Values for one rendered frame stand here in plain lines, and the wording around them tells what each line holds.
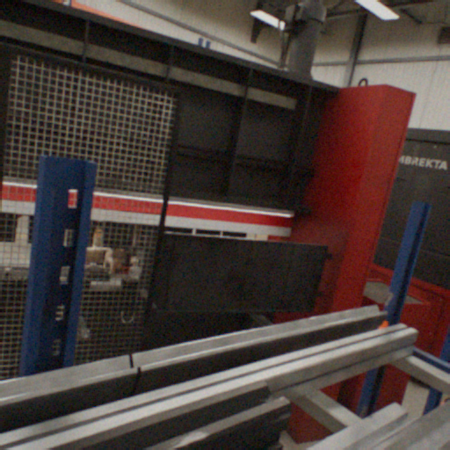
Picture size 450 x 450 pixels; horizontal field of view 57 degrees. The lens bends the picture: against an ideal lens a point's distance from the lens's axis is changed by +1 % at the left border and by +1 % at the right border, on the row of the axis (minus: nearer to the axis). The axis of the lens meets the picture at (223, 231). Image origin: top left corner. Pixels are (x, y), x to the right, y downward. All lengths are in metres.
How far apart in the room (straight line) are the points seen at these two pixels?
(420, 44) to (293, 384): 9.74
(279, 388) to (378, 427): 0.15
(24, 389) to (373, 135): 2.25
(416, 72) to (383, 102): 7.52
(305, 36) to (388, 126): 0.73
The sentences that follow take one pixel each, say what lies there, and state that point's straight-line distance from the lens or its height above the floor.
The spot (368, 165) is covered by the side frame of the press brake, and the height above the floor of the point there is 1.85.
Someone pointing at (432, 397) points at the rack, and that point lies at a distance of 1.63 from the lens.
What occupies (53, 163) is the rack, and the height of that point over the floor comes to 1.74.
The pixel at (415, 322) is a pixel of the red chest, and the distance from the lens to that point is 3.25.
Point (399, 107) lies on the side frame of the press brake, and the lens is 2.65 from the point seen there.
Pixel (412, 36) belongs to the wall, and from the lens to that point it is 10.41.
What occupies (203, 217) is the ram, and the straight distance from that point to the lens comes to 2.64.
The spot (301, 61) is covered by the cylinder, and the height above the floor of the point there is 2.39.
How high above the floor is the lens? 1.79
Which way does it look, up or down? 11 degrees down
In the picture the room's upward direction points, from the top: 10 degrees clockwise
